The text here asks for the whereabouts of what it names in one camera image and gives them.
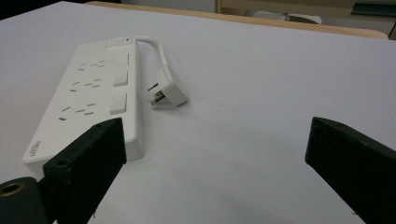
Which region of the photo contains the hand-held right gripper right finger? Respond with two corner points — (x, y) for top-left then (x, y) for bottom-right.
(304, 116), (396, 224)

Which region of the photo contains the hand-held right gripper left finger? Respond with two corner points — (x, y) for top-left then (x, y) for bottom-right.
(42, 117), (128, 224)

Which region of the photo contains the white power strip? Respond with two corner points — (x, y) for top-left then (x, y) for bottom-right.
(22, 36), (146, 181)

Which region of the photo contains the white power plug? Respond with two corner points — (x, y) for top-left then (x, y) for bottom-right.
(147, 65), (190, 108)

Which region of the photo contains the wooden table edge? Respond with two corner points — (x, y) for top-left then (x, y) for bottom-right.
(84, 0), (390, 40)

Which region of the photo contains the white power cable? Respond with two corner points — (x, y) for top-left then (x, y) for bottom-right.
(134, 35), (171, 74)

